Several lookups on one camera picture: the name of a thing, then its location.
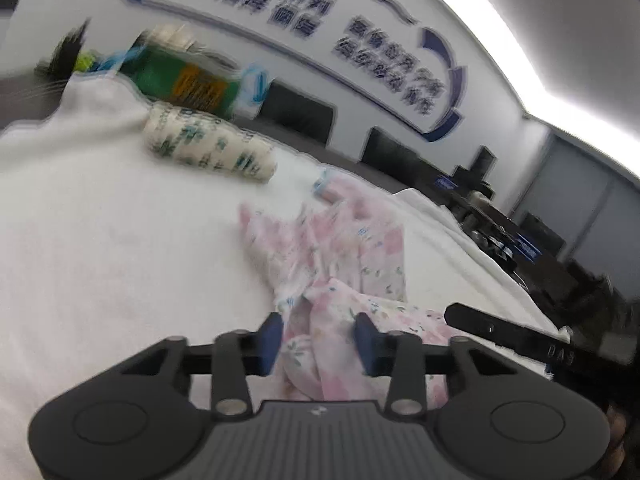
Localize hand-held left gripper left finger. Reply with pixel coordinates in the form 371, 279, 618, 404
120, 312, 286, 418

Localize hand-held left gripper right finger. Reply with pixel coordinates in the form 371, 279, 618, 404
354, 311, 521, 417

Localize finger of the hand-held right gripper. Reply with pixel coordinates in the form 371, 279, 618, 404
443, 302, 581, 368

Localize pink large-flower pants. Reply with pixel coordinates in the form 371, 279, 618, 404
272, 277, 463, 403

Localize pink small-flower shirt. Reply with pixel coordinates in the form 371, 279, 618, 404
237, 169, 408, 303

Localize person's right hand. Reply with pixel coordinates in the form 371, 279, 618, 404
605, 405, 631, 480

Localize black monitor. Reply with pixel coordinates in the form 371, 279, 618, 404
469, 146, 498, 187

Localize white fluffy towel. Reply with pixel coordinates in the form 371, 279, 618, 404
0, 72, 573, 480

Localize black office chair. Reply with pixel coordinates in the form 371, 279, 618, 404
361, 126, 427, 177
259, 81, 335, 150

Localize folded cream teal-flower cloth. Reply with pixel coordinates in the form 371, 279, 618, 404
142, 101, 279, 184

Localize cream cloth in bag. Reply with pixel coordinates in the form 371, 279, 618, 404
149, 24, 197, 52

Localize black two-way radio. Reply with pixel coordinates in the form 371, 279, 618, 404
34, 17, 93, 82

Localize green bag with blue straps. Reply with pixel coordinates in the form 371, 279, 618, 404
97, 40, 273, 122

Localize blue wall lettering sign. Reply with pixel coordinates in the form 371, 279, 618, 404
122, 0, 468, 143

